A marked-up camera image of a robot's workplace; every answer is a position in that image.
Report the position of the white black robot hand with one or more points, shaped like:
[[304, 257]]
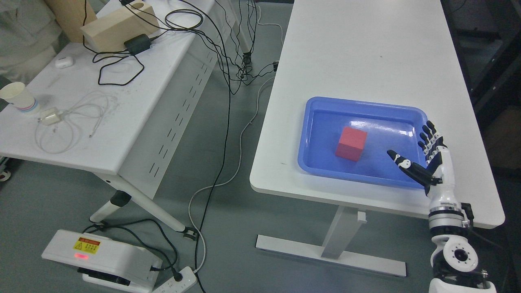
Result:
[[437, 178]]

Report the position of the pink foam block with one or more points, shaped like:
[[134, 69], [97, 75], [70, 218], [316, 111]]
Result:
[[351, 144]]

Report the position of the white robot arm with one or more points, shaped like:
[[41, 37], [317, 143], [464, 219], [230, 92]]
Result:
[[455, 262]]

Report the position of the blue plastic tray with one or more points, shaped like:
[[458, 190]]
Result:
[[388, 127]]

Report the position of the white standing desk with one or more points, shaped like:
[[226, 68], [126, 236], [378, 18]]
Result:
[[355, 79]]

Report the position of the white power strip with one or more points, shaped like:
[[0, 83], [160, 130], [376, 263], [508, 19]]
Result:
[[172, 286]]

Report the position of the black power adapter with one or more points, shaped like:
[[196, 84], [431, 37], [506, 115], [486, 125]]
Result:
[[137, 44]]

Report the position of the white folding table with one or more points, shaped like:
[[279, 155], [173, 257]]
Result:
[[129, 133]]

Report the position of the beige cardboard box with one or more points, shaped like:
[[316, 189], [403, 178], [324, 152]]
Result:
[[108, 33]]

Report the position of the white black box device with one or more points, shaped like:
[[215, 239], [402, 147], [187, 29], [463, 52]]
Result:
[[104, 261]]

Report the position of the white earbuds case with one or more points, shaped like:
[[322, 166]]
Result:
[[64, 62]]

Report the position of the white paper cup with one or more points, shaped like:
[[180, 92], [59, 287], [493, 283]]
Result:
[[17, 95]]

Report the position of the person in beige clothes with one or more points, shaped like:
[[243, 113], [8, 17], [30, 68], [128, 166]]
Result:
[[31, 35]]

